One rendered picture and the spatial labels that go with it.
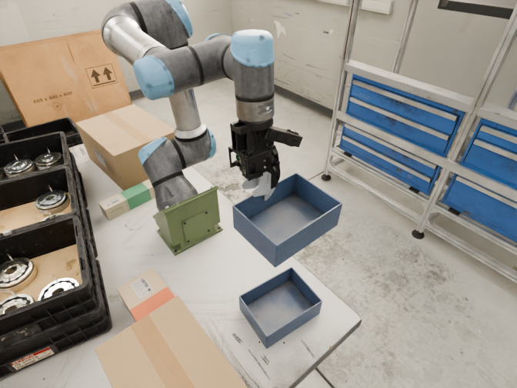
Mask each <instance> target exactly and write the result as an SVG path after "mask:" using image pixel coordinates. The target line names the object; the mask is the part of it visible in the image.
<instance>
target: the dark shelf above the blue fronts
mask: <svg viewBox="0 0 517 388"><path fill-rule="evenodd" d="M442 1H443V0H439V5H438V9H444V10H449V11H455V12H465V13H471V14H477V15H486V16H491V17H496V18H505V19H510V17H511V15H512V13H513V10H514V8H515V6H516V4H517V0H449V1H448V4H447V6H446V7H445V6H441V5H442Z"/></svg>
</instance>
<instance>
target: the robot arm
mask: <svg viewBox="0 0 517 388"><path fill-rule="evenodd" d="M192 31H193V28H192V22H191V19H190V17H189V15H188V12H187V10H186V8H185V6H184V5H183V3H182V2H181V0H138V1H133V2H126V3H122V4H120V5H117V6H115V7H114V8H113V9H112V10H110V11H109V12H108V13H107V15H106V16H105V17H104V19H103V21H102V26H101V35H102V40H103V42H104V43H105V45H106V46H107V48H108V49H109V50H110V51H111V52H113V53H114V54H116V55H117V56H120V57H123V58H124V59H125V60H127V61H128V62H129V63H130V64H131V65H132V66H133V69H134V73H135V77H136V79H137V82H138V85H139V87H140V89H141V90H142V92H143V94H144V96H145V97H146V98H147V99H149V100H156V99H161V98H168V99H169V102H170V106H171V108H172V113H173V116H174V119H175V124H176V128H175V130H174V135H175V138H173V139H170V140H168V139H167V138H166V137H161V138H158V139H156V140H154V141H152V142H150V143H149V144H147V145H145V146H144V147H143V148H142V149H141V150H140V151H139V153H138V157H139V159H140V162H141V164H142V166H143V168H144V170H145V173H146V175H147V176H148V179H149V181H150V183H151V184H152V187H153V189H154V190H155V201H156V206H157V209H158V211H159V212H161V211H162V210H163V209H165V207H166V206H168V207H170V206H173V205H175V204H177V203H179V202H182V201H184V200H186V199H188V198H191V197H193V196H195V195H197V194H198V191H197V189H196V188H195V187H194V186H193V185H192V184H191V183H190V182H189V181H188V180H187V179H186V177H185V175H184V174H183V171H182V170H183V169H187V168H188V167H190V166H193V165H196V164H198V163H200V162H204V161H206V160H208V159H210V158H211V157H213V156H214V155H215V152H216V142H215V138H214V135H213V133H212V130H211V129H210V128H209V127H207V126H206V125H205V123H203V122H201V120H200V116H199V113H198V106H197V103H196V99H195V93H194V89H193V88H195V87H199V86H201V85H205V84H208V83H210V82H214V81H217V80H220V79H224V78H228V79H231V80H232V81H234V86H235V105H236V115H237V117H238V121H235V122H231V123H230V129H231V137H232V145H231V146H229V147H228V154H229V162H230V168H232V167H235V166H238V167H239V170H240V171H241V172H242V176H244V177H245V178H246V180H245V181H244V182H243V183H242V188H243V189H254V190H253V191H252V195H253V196H254V197H257V196H264V200H265V201H266V200H267V199H268V198H269V197H270V196H271V195H272V193H273V192H274V190H275V187H276V186H277V185H278V182H279V179H280V175H281V171H280V161H279V153H278V150H277V148H276V146H275V145H274V142H279V143H283V144H285V145H287V146H291V147H294V146H295V147H299V146H300V144H301V141H302V139H303V137H302V136H300V135H299V133H297V132H295V131H294V130H291V129H287V130H286V129H281V128H278V127H275V126H273V124H274V114H275V99H274V61H275V53H274V48H273V37H272V34H271V33H270V32H267V31H265V30H257V29H249V30H242V31H238V32H235V33H234V34H233V35H232V36H230V35H227V34H212V35H209V36H208V37H207V38H206V39H205V40H204V41H203V42H200V43H197V44H194V45H188V38H190V37H192V34H193V32H192ZM231 152H234V153H236V154H237V155H235V156H236V159H237V160H235V161H234V162H232V157H231Z"/></svg>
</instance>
